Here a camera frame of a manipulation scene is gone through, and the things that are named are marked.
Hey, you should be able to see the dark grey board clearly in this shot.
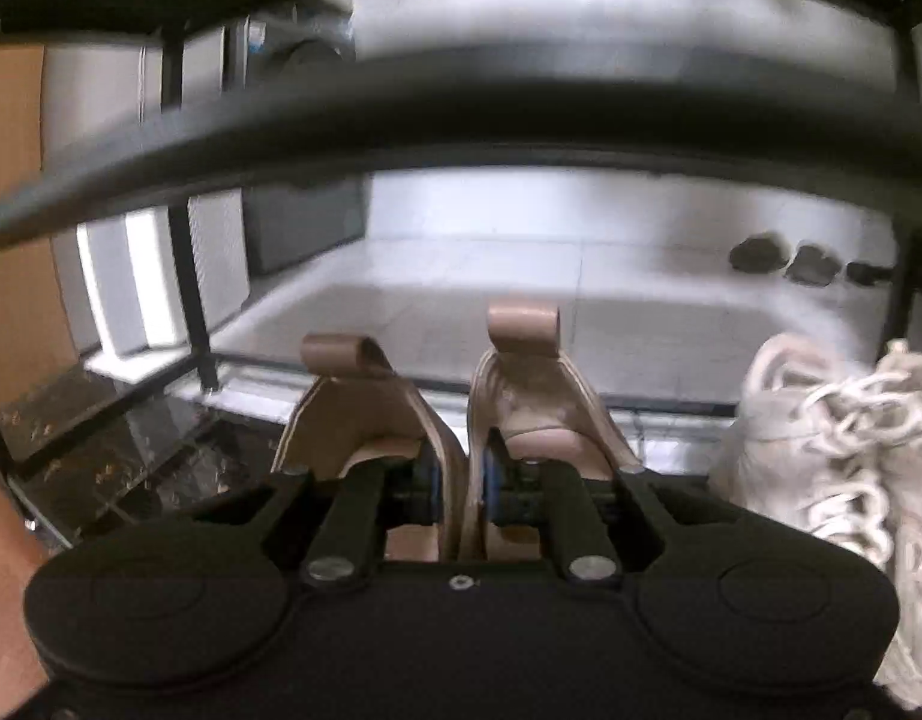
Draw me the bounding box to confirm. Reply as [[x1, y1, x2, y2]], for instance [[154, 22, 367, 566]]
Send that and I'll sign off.
[[245, 171, 370, 276]]

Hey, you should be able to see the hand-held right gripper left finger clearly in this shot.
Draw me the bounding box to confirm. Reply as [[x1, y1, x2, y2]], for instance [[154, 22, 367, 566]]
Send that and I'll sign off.
[[187, 439, 442, 587]]

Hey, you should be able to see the wooden panel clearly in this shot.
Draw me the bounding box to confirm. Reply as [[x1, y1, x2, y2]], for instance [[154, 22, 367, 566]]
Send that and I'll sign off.
[[0, 43, 83, 398]]

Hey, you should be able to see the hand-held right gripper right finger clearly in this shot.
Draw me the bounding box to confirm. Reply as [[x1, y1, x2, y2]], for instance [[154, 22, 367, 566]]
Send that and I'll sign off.
[[483, 431, 741, 584]]

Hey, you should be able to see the beige high-heeled shoe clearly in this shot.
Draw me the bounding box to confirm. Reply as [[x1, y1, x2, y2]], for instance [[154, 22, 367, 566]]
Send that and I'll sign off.
[[269, 331, 469, 563], [464, 301, 645, 563]]

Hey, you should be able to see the white knit sneaker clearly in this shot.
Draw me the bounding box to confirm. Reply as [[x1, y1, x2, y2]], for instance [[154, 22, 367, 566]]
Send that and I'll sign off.
[[710, 331, 893, 567], [801, 339, 922, 710]]

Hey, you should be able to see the black metal shoe rack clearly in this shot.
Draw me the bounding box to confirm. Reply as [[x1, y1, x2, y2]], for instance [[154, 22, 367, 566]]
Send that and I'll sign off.
[[0, 0, 922, 556]]

